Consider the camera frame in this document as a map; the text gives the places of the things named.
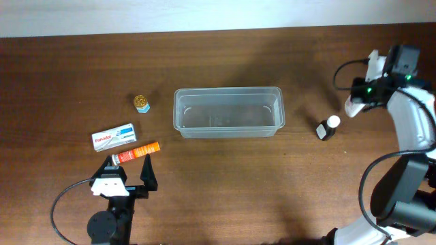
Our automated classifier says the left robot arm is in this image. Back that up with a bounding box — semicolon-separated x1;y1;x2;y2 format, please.
87;154;158;245

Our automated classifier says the white Panadol box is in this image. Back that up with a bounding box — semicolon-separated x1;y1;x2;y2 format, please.
91;123;137;152

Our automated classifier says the clear plastic container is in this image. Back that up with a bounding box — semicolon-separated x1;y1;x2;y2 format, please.
173;86;285;139

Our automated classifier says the white squeeze bottle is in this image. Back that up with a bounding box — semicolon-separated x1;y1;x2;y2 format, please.
344;96;365;118

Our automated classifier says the dark bottle white cap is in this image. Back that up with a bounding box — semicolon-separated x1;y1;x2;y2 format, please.
315;115;341;141

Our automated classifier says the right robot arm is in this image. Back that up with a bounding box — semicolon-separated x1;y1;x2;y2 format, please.
321;44;435;245

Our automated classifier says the small jar gold lid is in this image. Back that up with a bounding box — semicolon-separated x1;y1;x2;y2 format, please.
134;95;150;113

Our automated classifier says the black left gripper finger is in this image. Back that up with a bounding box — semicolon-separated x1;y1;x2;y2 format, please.
140;154;157;186
89;162;127;186

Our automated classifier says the orange tube white cap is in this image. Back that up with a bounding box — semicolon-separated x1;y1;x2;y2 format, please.
111;142;161;165

